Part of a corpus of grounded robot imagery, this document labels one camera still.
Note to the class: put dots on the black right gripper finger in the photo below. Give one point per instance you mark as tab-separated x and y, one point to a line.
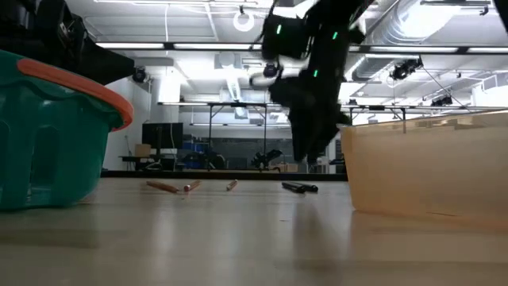
301	137
321	139

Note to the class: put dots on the black background robot arm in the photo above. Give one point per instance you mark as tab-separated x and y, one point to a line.
264	159

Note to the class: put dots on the black table frame rail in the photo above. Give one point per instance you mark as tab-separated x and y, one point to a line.
222	175

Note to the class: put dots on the translucent orange plastic bin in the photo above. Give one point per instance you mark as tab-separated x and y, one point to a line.
416	167

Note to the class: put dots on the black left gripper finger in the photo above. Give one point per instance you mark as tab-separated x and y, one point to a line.
105	67

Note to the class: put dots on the dark desk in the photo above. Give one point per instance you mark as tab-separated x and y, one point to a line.
131	158

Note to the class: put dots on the wooden pencil with pink eraser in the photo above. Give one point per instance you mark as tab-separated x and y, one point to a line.
192	185
162	186
232	185

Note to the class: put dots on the silver ventilation duct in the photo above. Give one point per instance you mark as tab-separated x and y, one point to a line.
367	67

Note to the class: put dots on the black monitor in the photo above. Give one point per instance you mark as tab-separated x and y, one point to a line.
162	135

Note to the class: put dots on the low cardboard box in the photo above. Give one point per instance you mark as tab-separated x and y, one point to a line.
285	168

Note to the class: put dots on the black ceiling camera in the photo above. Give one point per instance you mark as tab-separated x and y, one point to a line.
405	70
442	101
270	70
139	74

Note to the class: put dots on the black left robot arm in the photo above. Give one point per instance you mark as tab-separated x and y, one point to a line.
24	24

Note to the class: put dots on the black station frame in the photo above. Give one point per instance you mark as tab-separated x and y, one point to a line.
238	104
377	107

